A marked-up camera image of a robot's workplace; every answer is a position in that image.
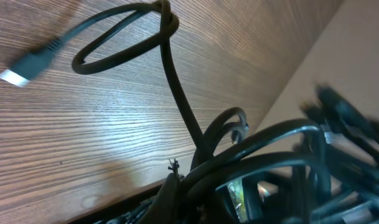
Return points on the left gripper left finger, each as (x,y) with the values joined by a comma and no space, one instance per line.
(162,210)

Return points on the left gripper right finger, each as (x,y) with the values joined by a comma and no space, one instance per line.
(218,208)

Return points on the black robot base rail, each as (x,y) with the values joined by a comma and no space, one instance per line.
(128,210)

